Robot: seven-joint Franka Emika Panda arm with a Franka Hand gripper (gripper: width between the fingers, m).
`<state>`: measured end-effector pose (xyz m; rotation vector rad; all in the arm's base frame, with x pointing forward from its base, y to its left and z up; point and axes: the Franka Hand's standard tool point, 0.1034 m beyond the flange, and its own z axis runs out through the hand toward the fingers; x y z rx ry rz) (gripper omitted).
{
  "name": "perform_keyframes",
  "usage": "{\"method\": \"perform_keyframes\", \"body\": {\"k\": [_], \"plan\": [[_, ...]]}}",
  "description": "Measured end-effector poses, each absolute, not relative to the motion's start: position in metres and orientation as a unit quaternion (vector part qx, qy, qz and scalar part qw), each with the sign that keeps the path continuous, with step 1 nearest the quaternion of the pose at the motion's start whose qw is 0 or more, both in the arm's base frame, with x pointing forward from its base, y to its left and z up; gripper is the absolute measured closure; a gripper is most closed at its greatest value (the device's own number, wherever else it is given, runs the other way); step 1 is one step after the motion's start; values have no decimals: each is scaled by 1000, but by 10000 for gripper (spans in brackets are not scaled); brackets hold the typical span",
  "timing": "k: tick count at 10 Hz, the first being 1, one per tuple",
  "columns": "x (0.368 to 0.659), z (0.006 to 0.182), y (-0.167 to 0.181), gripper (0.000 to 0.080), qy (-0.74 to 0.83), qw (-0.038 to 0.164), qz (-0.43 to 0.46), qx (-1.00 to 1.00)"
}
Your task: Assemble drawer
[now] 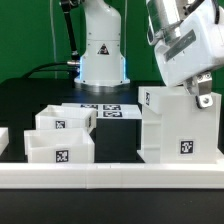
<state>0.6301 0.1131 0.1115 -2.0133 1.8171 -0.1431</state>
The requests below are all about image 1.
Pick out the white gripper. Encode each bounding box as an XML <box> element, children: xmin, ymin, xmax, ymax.
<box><xmin>154</xmin><ymin>0</ymin><xmax>224</xmax><ymax>109</ymax></box>

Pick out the white drawer cabinet frame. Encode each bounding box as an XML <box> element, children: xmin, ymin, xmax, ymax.
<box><xmin>138</xmin><ymin>86</ymin><xmax>221</xmax><ymax>164</ymax></box>

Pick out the white front drawer box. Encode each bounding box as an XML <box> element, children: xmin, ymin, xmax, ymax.
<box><xmin>24</xmin><ymin>128</ymin><xmax>95</xmax><ymax>164</ymax></box>

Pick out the white drawer box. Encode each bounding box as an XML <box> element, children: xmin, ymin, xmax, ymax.
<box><xmin>35</xmin><ymin>105</ymin><xmax>97</xmax><ymax>133</ymax></box>
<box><xmin>24</xmin><ymin>128</ymin><xmax>95</xmax><ymax>164</ymax></box>

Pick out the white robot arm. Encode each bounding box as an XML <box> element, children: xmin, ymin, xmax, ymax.
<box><xmin>61</xmin><ymin>0</ymin><xmax>224</xmax><ymax>108</ymax></box>

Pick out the white rear drawer box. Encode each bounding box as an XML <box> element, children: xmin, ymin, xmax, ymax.
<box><xmin>35</xmin><ymin>105</ymin><xmax>97</xmax><ymax>133</ymax></box>

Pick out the white flat tag plate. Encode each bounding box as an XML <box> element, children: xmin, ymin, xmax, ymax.
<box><xmin>63</xmin><ymin>103</ymin><xmax>142</xmax><ymax>120</ymax></box>

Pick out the white U-shaped fence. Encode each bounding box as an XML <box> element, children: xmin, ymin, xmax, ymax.
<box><xmin>0</xmin><ymin>159</ymin><xmax>224</xmax><ymax>189</ymax></box>

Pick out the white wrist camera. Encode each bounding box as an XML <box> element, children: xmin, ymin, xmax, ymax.
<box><xmin>147</xmin><ymin>14</ymin><xmax>163</xmax><ymax>45</ymax></box>

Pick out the black cable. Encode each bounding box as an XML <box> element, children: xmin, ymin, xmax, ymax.
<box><xmin>23</xmin><ymin>61</ymin><xmax>81</xmax><ymax>79</ymax></box>

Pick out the white thin cable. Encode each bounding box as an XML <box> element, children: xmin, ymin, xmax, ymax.
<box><xmin>49</xmin><ymin>0</ymin><xmax>58</xmax><ymax>80</ymax></box>

